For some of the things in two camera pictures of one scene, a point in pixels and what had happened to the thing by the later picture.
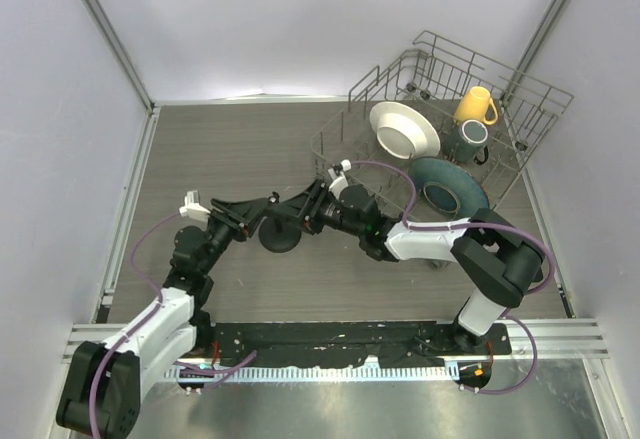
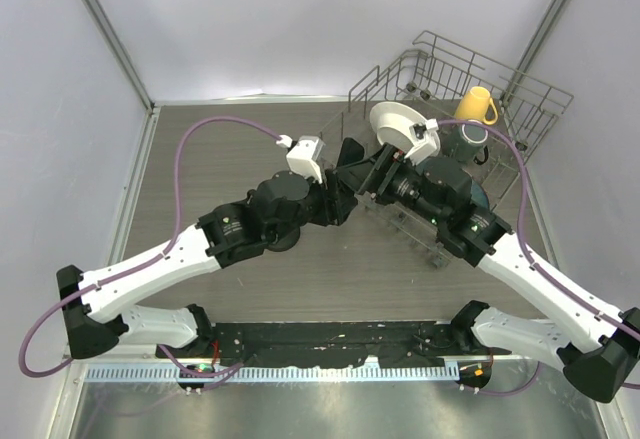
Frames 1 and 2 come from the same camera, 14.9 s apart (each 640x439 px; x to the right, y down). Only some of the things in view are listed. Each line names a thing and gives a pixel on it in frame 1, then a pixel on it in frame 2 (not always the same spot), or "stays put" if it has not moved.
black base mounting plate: x=369 y=344 stays put
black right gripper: x=317 y=192 -> x=358 y=174
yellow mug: x=473 y=105 stays put
